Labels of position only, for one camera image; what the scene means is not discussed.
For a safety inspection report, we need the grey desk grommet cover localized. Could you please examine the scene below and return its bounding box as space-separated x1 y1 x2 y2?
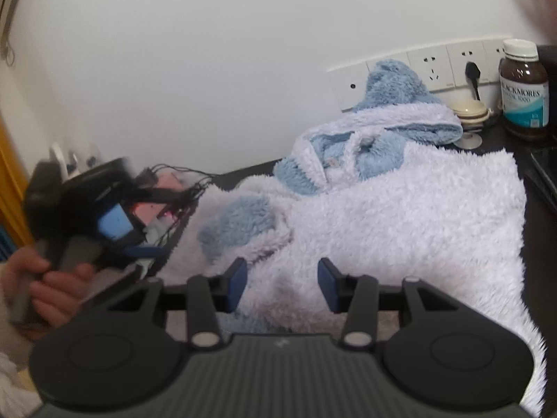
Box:
454 133 484 149

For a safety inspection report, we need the white wall data port plate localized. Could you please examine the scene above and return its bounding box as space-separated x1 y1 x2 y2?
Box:
366 51 410 70

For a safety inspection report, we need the person's left hand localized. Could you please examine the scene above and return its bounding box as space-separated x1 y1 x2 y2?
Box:
0 250 95 337

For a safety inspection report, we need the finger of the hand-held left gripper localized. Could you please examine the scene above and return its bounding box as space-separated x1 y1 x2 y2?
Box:
124 246 164 259
80 261 149 308

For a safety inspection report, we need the black power plug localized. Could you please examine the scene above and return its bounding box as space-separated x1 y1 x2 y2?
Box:
465 61 483 102

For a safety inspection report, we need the white fluffy hooded pajama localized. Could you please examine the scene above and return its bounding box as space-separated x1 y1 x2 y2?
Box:
157 59 548 418

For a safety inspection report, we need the grey strap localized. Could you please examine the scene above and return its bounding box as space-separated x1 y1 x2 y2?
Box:
0 0 34 59

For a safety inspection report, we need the white wall power socket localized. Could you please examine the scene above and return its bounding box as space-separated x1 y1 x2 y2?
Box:
406 46 454 93
446 41 490 88
483 37 514 83

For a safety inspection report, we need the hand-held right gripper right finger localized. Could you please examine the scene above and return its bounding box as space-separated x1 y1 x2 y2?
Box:
317 258 460 349

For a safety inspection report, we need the black box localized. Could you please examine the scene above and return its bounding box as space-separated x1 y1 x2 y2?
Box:
537 46 557 140

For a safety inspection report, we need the black smartphone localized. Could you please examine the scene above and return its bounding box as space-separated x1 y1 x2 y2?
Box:
524 147 557 216

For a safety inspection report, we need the brown supplement bottle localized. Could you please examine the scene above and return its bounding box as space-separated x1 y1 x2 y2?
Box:
498 39 550 141

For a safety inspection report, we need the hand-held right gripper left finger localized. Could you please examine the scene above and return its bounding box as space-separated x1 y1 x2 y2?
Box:
107 258 248 347

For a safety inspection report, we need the white wall plate round hole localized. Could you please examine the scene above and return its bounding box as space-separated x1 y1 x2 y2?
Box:
327 63 370 113

